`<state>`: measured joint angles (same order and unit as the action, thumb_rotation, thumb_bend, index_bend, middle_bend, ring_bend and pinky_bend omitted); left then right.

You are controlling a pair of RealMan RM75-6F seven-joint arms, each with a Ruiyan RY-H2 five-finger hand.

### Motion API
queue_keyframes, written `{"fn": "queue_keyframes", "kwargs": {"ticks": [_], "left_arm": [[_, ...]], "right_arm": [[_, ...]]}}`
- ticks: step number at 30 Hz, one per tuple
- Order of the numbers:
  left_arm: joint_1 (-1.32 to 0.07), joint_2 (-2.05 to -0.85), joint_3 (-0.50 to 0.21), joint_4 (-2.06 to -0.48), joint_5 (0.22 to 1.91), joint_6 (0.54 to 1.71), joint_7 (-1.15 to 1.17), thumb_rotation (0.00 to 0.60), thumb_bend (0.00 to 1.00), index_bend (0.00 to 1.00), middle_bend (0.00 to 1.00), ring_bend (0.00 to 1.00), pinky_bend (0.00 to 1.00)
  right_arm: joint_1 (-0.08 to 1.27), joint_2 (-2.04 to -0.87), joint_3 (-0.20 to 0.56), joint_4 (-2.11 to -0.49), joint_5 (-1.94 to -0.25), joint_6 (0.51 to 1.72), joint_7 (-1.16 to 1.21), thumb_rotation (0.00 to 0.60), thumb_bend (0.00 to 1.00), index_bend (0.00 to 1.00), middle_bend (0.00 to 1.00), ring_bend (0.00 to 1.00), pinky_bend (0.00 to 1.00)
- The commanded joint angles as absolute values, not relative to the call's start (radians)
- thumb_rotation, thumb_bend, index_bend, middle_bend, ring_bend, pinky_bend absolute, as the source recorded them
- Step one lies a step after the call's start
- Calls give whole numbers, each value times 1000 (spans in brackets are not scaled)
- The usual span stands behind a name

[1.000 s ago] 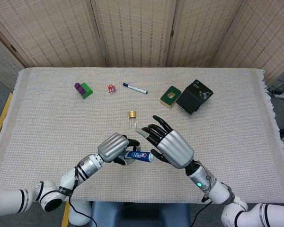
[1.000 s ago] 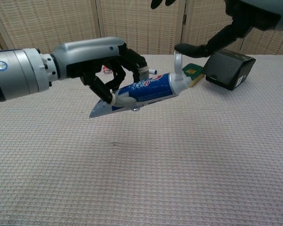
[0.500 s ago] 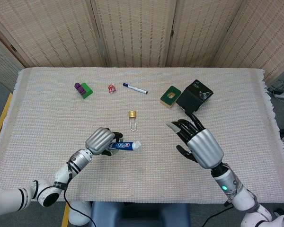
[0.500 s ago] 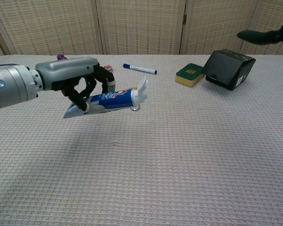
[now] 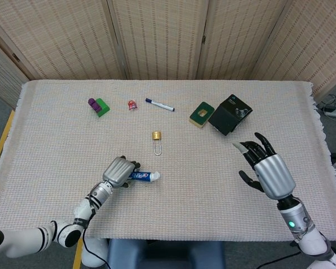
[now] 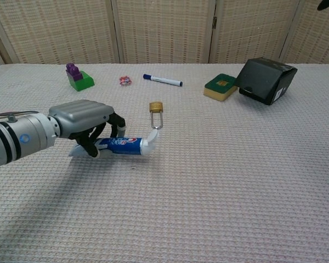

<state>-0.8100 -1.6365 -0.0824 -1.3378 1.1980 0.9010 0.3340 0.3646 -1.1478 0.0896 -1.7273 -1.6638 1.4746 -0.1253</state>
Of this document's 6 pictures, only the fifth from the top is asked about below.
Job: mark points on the green toy block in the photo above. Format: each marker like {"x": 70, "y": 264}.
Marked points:
{"x": 103, "y": 108}

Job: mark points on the brass long-shackle padlock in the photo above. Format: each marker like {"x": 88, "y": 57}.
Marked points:
{"x": 156, "y": 135}

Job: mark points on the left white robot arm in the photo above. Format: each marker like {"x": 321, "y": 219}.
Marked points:
{"x": 30, "y": 238}

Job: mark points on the woven folding screen panel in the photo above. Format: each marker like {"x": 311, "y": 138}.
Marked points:
{"x": 0, "y": 75}
{"x": 310, "y": 42}
{"x": 159, "y": 36}
{"x": 58, "y": 36}
{"x": 240, "y": 36}

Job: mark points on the white plastic tube cap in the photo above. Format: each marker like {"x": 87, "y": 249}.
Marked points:
{"x": 155, "y": 176}

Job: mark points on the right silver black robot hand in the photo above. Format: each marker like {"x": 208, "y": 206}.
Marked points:
{"x": 274, "y": 176}

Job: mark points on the beige woven tablecloth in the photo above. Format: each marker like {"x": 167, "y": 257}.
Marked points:
{"x": 184, "y": 213}

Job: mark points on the blue white toothpaste tube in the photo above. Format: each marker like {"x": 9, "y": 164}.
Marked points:
{"x": 141, "y": 176}

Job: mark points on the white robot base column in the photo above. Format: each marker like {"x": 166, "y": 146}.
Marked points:
{"x": 96, "y": 249}

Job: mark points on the red wrapped candy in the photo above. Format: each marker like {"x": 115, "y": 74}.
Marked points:
{"x": 132, "y": 104}

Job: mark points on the black cardboard box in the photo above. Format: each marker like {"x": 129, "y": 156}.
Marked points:
{"x": 226, "y": 117}

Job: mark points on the yellow green sponge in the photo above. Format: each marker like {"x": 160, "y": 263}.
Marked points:
{"x": 196, "y": 117}

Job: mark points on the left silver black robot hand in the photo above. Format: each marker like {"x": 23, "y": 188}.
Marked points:
{"x": 117, "y": 171}

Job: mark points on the blue grey robot torso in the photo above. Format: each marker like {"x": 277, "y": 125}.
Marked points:
{"x": 165, "y": 255}

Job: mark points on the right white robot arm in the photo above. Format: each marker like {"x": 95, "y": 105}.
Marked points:
{"x": 294, "y": 218}

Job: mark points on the purple toy block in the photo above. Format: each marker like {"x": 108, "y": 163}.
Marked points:
{"x": 93, "y": 104}

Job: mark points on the blue white marker pen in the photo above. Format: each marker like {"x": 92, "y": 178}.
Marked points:
{"x": 160, "y": 104}

